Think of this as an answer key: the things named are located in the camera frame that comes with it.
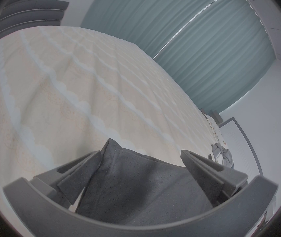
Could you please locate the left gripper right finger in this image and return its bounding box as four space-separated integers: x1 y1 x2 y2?
180 150 249 208

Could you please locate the grey bedside table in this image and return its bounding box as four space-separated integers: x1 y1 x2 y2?
201 109 223 123

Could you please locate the white printed pillow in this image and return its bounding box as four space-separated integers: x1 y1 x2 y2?
203 114 227 145

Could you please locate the blue-green curtain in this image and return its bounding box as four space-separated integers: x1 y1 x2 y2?
81 0 231 59
154 0 277 113

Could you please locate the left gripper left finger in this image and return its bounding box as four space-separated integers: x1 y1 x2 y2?
33 150 102 205

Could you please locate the bed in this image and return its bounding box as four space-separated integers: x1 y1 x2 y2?
0 26 264 222

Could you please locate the pile of clothes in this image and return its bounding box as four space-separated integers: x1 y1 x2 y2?
208 143 235 169

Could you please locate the black T-shirt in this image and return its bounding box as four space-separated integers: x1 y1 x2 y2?
76 138 214 225

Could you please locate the black chest of drawers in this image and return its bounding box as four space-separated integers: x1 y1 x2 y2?
0 0 70 44

